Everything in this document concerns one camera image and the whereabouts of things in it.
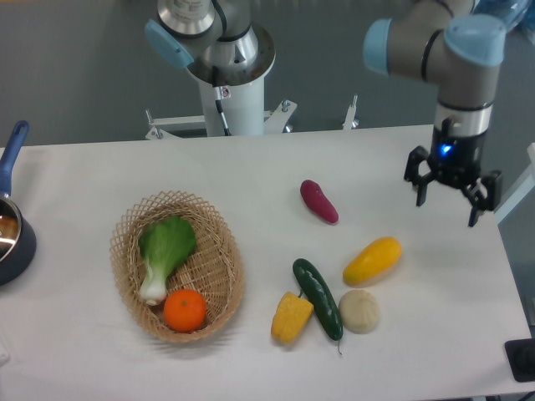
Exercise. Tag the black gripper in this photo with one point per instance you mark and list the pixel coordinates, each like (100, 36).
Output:
(456, 162)

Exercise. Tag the yellow mango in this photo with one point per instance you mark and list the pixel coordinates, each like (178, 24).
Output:
(378, 258)

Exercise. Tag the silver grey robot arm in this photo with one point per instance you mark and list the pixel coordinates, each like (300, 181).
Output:
(445, 43)

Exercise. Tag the purple sweet potato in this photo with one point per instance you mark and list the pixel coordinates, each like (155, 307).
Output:
(317, 202)

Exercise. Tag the beige steamed bun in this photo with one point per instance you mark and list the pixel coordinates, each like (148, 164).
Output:
(360, 311)

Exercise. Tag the blue plastic bag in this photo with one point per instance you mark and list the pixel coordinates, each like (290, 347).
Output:
(510, 12)

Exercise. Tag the dark green cucumber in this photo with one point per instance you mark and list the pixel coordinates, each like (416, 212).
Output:
(316, 290)

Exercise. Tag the black device at edge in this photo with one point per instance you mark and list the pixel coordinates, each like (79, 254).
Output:
(520, 356)

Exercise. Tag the yellow bell pepper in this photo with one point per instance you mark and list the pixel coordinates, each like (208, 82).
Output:
(290, 318)

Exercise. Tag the woven wicker basket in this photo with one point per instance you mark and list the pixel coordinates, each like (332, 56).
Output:
(214, 269)

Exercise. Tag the green bok choy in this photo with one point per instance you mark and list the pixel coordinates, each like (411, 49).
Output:
(164, 246)

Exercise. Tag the orange fruit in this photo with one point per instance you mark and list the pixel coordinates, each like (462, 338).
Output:
(185, 310)

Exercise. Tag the blue saucepan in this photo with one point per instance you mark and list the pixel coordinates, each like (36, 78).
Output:
(18, 240)

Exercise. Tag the white frame at right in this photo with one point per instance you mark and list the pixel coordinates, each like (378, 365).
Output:
(522, 186)

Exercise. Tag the white metal base frame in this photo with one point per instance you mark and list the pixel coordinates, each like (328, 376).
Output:
(175, 123)

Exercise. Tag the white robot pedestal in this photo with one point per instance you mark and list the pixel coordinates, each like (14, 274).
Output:
(238, 108)

